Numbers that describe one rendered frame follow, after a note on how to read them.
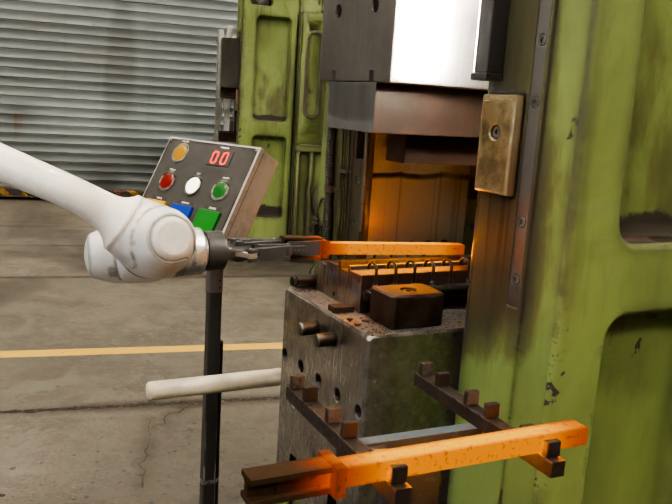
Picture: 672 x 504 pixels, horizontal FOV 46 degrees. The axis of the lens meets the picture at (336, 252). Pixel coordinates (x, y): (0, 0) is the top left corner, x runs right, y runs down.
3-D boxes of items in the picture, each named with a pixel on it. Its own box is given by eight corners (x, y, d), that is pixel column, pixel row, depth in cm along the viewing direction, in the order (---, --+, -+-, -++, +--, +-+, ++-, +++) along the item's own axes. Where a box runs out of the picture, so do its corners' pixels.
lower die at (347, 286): (359, 313, 156) (362, 271, 155) (316, 288, 174) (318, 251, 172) (524, 300, 175) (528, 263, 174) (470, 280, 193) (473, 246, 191)
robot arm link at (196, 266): (179, 282, 141) (211, 280, 144) (180, 232, 139) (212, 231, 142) (166, 270, 149) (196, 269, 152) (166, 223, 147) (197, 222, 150)
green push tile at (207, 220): (207, 239, 189) (220, 211, 190) (186, 235, 193) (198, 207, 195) (212, 242, 190) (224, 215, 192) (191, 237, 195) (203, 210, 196)
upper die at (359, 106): (372, 133, 149) (376, 82, 148) (326, 126, 167) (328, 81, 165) (542, 140, 169) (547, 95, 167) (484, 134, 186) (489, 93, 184)
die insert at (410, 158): (404, 163, 158) (406, 133, 157) (385, 160, 165) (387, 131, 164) (520, 166, 172) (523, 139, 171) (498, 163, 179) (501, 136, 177)
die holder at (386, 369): (351, 562, 149) (368, 336, 141) (274, 473, 182) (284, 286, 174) (573, 509, 175) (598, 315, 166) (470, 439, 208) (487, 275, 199)
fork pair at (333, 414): (342, 439, 94) (344, 423, 94) (323, 421, 99) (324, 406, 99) (499, 417, 104) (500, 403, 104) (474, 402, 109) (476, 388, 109)
